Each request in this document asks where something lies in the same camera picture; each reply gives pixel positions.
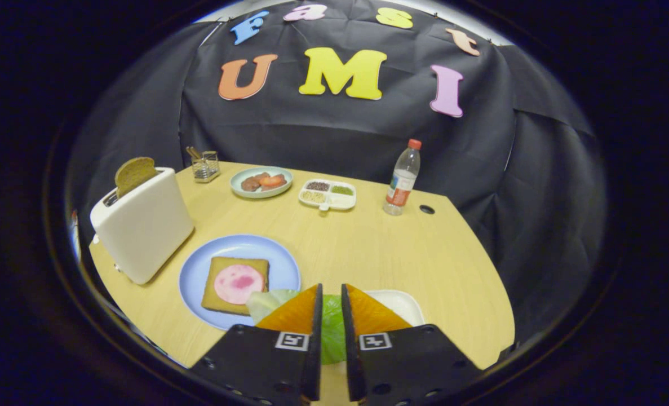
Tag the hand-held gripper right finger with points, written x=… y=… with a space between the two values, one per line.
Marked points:
x=402 y=366

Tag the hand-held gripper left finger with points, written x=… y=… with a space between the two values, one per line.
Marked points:
x=266 y=366

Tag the green lettuce leaf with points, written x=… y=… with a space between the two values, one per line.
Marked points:
x=332 y=332

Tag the brown toast slice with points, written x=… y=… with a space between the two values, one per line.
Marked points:
x=134 y=175

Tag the white square plate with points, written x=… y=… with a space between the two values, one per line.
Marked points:
x=402 y=304

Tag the square bread slice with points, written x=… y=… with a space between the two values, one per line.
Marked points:
x=216 y=299

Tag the pink ham slice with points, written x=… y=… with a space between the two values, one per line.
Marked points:
x=238 y=285

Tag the blue plate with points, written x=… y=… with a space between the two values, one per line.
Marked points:
x=199 y=270

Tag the pale green plate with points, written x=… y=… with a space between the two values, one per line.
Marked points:
x=261 y=194

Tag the white divided spice dish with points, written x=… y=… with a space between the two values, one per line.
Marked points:
x=340 y=201

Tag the clear red-capped water bottle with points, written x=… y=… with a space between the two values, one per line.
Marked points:
x=402 y=186

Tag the brown meat patty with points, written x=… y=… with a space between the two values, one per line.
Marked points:
x=249 y=183
x=261 y=176

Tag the white toaster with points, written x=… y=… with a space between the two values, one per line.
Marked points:
x=142 y=225

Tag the brown wooden chopsticks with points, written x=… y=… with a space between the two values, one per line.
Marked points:
x=193 y=153

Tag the black backdrop cloth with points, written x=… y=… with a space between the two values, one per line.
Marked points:
x=340 y=135

